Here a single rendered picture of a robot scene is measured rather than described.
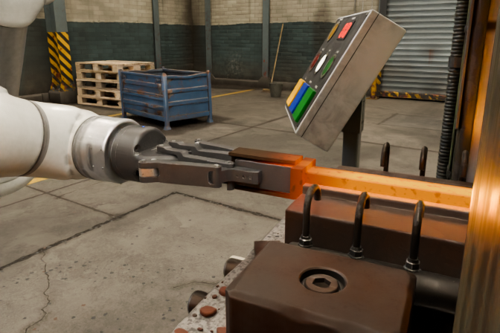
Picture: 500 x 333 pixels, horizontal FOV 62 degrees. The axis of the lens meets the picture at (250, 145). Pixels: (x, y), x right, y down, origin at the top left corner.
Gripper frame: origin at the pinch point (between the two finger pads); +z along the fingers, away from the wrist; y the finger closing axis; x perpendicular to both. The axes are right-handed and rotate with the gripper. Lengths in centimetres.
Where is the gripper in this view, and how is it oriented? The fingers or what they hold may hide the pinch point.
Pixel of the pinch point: (267, 172)
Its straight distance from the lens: 47.5
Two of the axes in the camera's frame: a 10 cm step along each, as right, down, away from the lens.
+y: -4.4, 2.2, -8.7
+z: 9.0, 1.1, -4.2
